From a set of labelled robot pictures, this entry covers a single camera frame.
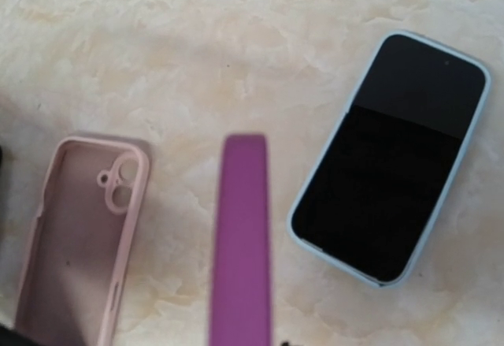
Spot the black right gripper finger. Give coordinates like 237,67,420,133
1,312,43,346

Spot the purple edged dark phone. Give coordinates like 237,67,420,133
208,134,272,345

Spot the light blue phone case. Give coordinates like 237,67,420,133
286,30,492,287

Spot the pink phone case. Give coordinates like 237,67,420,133
16,133,150,345

